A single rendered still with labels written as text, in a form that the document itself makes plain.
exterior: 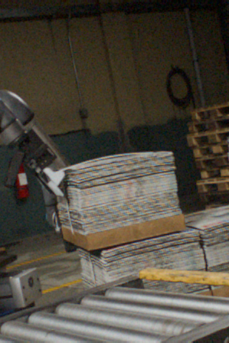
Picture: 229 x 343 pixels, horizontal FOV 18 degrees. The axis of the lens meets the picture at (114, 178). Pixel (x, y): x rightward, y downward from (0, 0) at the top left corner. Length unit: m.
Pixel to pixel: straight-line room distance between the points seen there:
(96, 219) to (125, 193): 0.11
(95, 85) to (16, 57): 1.22
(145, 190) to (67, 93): 7.77
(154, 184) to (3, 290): 0.56
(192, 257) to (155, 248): 0.11
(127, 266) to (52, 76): 7.75
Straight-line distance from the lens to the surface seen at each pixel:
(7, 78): 9.36
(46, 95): 9.58
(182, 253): 2.07
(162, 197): 2.04
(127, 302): 1.47
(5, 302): 2.22
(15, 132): 2.10
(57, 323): 1.44
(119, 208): 2.01
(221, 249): 2.12
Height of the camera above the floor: 1.12
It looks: 3 degrees down
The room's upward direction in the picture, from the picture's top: 11 degrees counter-clockwise
